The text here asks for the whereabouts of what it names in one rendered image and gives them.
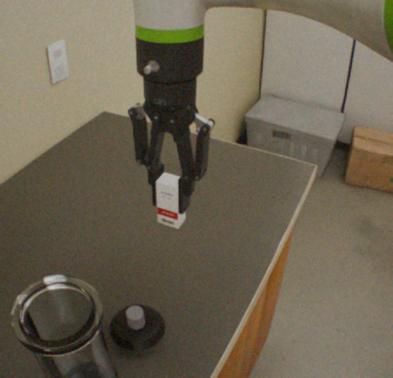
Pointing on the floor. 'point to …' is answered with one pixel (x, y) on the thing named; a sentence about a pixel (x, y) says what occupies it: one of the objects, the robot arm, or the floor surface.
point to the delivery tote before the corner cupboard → (294, 130)
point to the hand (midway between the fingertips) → (171, 189)
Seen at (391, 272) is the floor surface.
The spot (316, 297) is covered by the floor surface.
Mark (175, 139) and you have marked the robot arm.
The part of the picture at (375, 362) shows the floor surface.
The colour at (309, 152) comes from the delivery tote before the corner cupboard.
